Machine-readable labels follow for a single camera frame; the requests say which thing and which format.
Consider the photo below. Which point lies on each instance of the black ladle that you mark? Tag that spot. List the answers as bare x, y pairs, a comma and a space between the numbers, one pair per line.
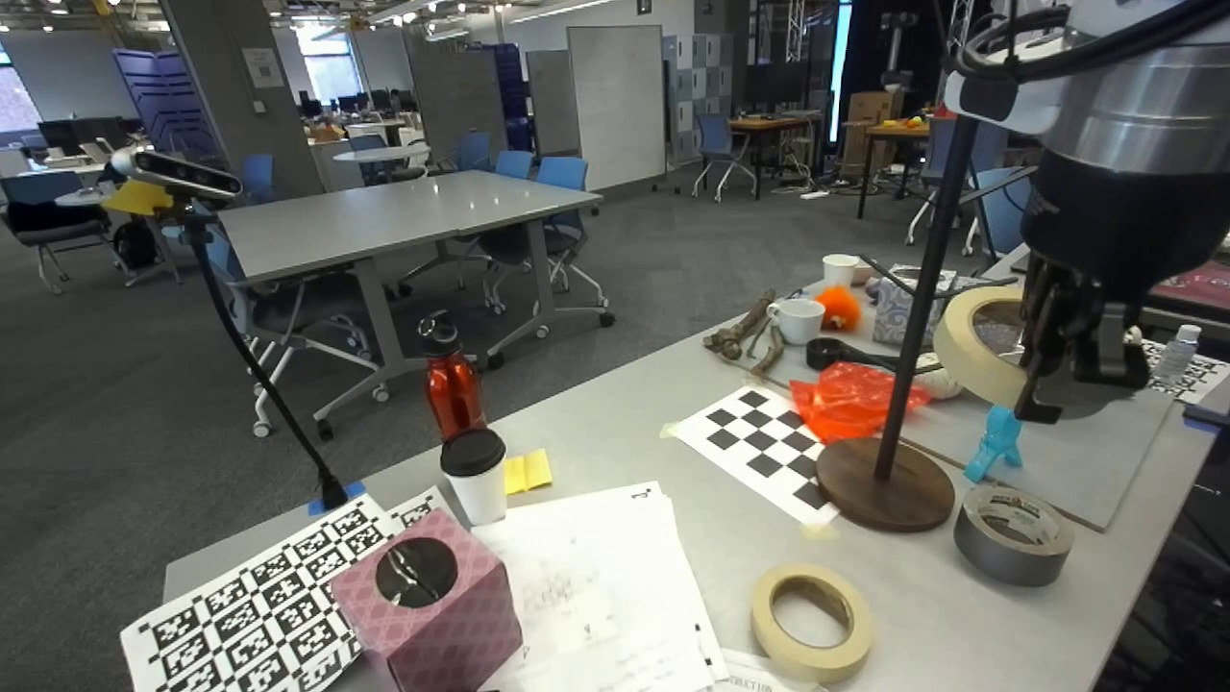
826, 351

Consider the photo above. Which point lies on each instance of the pink tissue box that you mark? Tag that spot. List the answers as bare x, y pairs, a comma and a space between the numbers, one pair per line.
430, 607

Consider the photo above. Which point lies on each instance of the camera on black stand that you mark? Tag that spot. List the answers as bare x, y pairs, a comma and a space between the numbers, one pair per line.
190, 200

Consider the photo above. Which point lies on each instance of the orange ball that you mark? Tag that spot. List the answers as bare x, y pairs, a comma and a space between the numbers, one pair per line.
840, 310

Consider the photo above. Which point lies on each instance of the black rack on wooden base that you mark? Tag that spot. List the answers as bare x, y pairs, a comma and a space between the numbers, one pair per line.
879, 483

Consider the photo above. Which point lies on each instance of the orange plastic bag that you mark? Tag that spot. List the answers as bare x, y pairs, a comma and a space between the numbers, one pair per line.
842, 400

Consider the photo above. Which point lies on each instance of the white cup with black lid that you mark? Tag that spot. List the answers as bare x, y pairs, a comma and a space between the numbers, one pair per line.
473, 471

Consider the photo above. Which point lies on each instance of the grey duct tape roll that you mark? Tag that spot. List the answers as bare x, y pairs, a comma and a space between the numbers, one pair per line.
1011, 535

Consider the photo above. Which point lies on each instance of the white mug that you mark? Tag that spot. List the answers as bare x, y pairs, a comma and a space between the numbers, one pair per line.
797, 316

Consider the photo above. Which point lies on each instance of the beige masking tape roll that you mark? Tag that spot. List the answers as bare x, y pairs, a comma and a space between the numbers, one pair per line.
814, 621
972, 343

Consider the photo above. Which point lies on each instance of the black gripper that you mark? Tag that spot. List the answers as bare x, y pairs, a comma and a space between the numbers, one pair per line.
1095, 247

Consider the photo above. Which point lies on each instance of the fiducial marker sheet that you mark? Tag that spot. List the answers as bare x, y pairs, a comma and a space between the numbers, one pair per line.
265, 625

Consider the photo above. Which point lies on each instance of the patterned tissue box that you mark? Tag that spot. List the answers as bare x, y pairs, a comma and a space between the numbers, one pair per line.
893, 305

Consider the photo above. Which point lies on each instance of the grey office table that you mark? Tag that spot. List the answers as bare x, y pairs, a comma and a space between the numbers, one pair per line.
366, 224

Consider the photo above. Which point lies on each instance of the blue plastic figure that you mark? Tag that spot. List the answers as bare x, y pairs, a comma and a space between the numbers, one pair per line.
996, 442

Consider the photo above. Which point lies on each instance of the black white checkerboard sheet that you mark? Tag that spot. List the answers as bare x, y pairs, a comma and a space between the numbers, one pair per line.
766, 446

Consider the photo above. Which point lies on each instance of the yellow sticky notes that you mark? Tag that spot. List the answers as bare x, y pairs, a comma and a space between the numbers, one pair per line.
529, 475

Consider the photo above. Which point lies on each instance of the white paper sheets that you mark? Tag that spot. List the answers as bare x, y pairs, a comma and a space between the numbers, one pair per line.
605, 596

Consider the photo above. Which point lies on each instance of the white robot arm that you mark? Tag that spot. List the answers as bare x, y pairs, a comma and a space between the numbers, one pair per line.
1131, 116

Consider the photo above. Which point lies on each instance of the small white cup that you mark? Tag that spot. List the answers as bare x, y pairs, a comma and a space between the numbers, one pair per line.
840, 271

